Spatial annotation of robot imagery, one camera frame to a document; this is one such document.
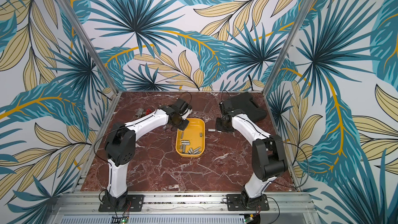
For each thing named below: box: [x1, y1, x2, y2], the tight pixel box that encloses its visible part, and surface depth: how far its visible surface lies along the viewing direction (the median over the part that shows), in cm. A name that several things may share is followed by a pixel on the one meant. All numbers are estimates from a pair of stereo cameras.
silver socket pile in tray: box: [180, 140, 202, 155], surface depth 92 cm
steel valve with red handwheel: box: [135, 107, 153, 119], surface depth 105 cm
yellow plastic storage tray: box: [175, 117, 206, 158], surface depth 94 cm
